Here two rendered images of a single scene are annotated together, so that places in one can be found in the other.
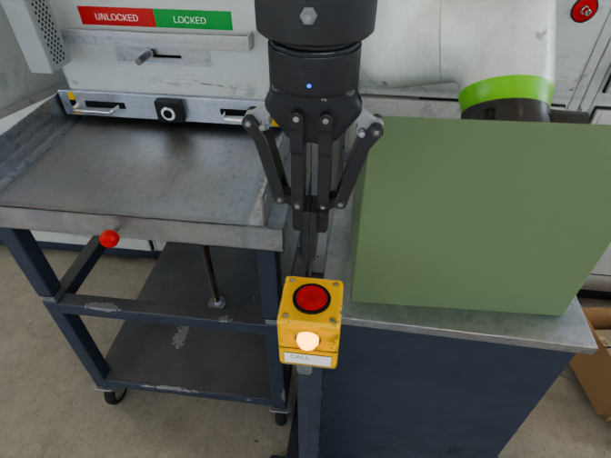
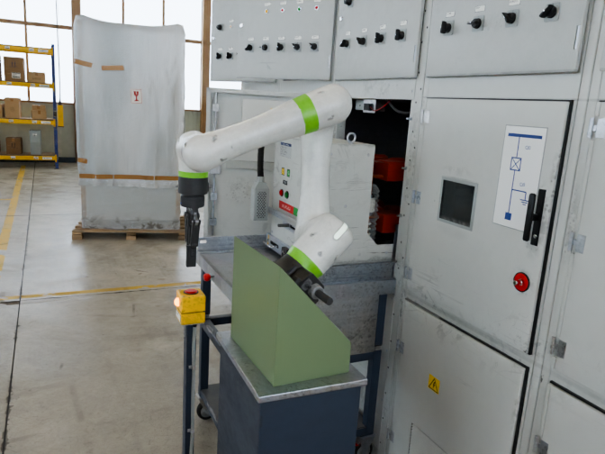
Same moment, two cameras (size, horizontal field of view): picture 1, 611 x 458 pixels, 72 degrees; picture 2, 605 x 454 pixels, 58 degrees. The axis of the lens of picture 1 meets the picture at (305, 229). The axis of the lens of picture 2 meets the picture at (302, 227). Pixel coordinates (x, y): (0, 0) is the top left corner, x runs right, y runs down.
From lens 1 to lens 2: 165 cm
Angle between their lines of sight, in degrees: 57
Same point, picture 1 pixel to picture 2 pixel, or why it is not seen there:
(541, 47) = (308, 239)
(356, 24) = (185, 190)
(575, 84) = (534, 350)
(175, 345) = not seen: hidden behind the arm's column
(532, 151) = (257, 264)
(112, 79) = (279, 233)
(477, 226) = (251, 301)
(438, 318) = (239, 356)
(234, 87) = not seen: hidden behind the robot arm
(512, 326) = (252, 374)
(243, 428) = not seen: outside the picture
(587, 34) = (527, 303)
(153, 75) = (288, 236)
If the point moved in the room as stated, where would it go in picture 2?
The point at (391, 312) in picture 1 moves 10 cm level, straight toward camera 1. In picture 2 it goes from (232, 346) to (202, 347)
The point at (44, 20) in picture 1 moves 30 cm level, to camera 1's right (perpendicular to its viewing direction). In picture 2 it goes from (260, 200) to (295, 213)
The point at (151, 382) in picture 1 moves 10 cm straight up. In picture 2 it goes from (211, 404) to (211, 384)
